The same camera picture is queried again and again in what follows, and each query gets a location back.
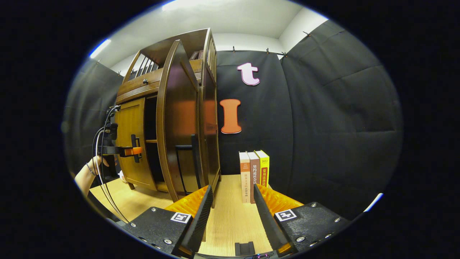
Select wooden shoe cabinet door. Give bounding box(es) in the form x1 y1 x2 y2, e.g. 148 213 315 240
156 40 202 203
115 97 158 191

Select large ceiling light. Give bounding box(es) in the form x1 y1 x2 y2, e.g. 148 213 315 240
161 0 216 11

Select yellow book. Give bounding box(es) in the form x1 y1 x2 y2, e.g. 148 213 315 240
254 150 270 190

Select small ceiling light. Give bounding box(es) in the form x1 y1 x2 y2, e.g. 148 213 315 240
89 38 112 59

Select black door handle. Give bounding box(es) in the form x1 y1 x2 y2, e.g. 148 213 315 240
175 134 202 195
130 134 142 164

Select black backdrop cloth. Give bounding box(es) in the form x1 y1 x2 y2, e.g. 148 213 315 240
65 20 403 221

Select brown spine book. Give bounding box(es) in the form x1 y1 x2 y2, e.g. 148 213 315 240
247 151 261 204

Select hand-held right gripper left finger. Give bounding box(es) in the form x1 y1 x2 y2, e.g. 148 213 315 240
122 185 215 256

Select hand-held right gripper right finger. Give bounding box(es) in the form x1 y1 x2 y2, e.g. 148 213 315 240
253 183 351 254

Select wooden double-door shoe cabinet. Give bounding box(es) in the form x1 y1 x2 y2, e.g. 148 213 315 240
114 28 222 204

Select white and orange book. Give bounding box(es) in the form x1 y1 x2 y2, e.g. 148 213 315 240
239 151 251 204

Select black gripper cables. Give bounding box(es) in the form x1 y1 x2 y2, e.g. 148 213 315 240
92 106 130 224

